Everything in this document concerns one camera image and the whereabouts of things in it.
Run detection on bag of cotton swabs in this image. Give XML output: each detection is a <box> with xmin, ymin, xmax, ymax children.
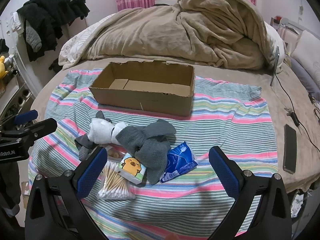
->
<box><xmin>97</xmin><ymin>160</ymin><xmax>135</xmax><ymax>200</ymax></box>

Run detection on white and grey sock bundle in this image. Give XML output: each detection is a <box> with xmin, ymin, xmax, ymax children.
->
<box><xmin>74</xmin><ymin>111</ymin><xmax>128</xmax><ymax>161</ymax></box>

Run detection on grey knitted socks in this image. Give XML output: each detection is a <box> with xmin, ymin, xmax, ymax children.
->
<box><xmin>116</xmin><ymin>119</ymin><xmax>176</xmax><ymax>185</ymax></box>

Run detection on blue tissue packet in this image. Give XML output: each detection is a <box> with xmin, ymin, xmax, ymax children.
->
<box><xmin>159</xmin><ymin>141</ymin><xmax>198</xmax><ymax>183</ymax></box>

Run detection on yellow plush toy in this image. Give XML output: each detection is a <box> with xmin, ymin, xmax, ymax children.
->
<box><xmin>0</xmin><ymin>56</ymin><xmax>8</xmax><ymax>79</ymax></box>

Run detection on black smartphone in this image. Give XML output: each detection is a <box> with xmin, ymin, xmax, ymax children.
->
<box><xmin>283</xmin><ymin>124</ymin><xmax>297</xmax><ymax>174</ymax></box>

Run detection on white floral quilt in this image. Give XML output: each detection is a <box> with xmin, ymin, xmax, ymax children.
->
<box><xmin>58</xmin><ymin>14</ymin><xmax>114</xmax><ymax>70</ymax></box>

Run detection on black clothes pile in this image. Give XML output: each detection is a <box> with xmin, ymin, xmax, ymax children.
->
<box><xmin>17</xmin><ymin>0</ymin><xmax>89</xmax><ymax>62</ymax></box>

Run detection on beige bed sheet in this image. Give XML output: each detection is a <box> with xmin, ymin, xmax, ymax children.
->
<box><xmin>31</xmin><ymin>57</ymin><xmax>320</xmax><ymax>193</ymax></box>

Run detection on striped colourful towel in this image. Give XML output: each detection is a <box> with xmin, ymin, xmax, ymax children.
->
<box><xmin>28</xmin><ymin>69</ymin><xmax>278</xmax><ymax>239</ymax></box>

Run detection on open cardboard box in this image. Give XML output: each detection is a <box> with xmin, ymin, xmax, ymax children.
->
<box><xmin>89</xmin><ymin>60</ymin><xmax>195</xmax><ymax>117</ymax></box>

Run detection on tablet leaning on blanket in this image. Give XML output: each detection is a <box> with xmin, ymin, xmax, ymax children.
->
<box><xmin>270</xmin><ymin>46</ymin><xmax>280</xmax><ymax>87</ymax></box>

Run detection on white pillow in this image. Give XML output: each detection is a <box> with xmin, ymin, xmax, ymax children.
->
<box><xmin>291</xmin><ymin>30</ymin><xmax>320</xmax><ymax>87</ymax></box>

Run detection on beige fleece blanket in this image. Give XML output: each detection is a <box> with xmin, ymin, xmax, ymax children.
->
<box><xmin>79</xmin><ymin>0</ymin><xmax>276</xmax><ymax>70</ymax></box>

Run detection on black charging cable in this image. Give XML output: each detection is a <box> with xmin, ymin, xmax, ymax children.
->
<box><xmin>274</xmin><ymin>72</ymin><xmax>320</xmax><ymax>153</ymax></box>

